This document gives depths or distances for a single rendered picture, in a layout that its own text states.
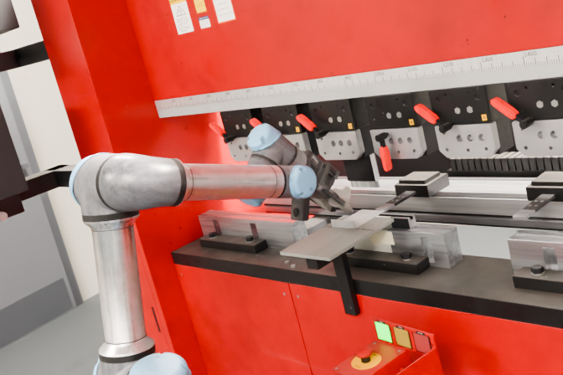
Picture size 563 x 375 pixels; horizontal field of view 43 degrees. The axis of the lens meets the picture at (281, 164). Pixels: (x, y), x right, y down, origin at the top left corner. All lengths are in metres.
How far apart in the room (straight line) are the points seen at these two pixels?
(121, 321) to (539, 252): 0.93
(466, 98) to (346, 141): 0.40
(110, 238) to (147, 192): 0.16
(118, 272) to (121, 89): 1.11
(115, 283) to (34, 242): 3.46
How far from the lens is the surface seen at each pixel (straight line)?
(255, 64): 2.10
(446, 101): 1.70
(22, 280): 4.93
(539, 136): 1.61
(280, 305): 2.23
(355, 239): 1.85
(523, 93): 1.60
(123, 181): 1.39
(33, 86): 5.07
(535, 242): 1.72
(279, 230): 2.28
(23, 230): 4.92
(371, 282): 1.90
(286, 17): 1.97
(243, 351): 2.51
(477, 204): 2.09
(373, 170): 1.94
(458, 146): 1.71
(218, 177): 1.46
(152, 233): 2.56
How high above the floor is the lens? 1.61
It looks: 12 degrees down
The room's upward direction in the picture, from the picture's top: 14 degrees counter-clockwise
